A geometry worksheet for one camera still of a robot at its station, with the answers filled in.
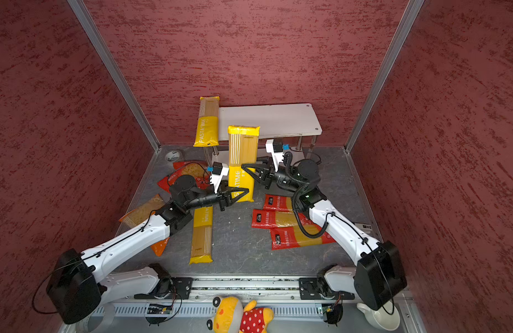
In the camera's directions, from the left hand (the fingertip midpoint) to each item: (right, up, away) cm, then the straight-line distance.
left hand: (247, 192), depth 68 cm
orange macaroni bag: (-48, -12, +21) cm, 54 cm away
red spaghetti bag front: (+18, -9, -13) cm, 24 cm away
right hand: (-1, +8, -6) cm, 10 cm away
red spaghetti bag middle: (+8, -15, +22) cm, 27 cm away
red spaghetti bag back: (+12, -9, +27) cm, 31 cm away
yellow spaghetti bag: (-20, -22, +16) cm, 34 cm away
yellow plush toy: (-5, -38, -5) cm, 39 cm away
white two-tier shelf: (+10, +28, +19) cm, 35 cm away
